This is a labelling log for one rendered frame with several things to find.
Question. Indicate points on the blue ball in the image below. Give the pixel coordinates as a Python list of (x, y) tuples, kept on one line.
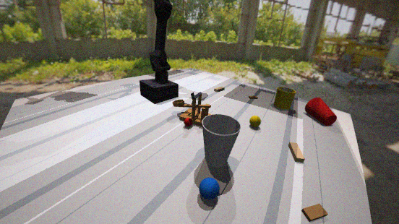
[(209, 188)]

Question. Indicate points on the yellow ball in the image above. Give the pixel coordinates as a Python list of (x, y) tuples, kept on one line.
[(255, 121)]

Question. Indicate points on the dark red ball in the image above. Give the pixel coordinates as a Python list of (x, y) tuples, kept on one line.
[(188, 122)]

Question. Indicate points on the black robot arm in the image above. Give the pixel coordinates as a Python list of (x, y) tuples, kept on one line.
[(158, 57)]

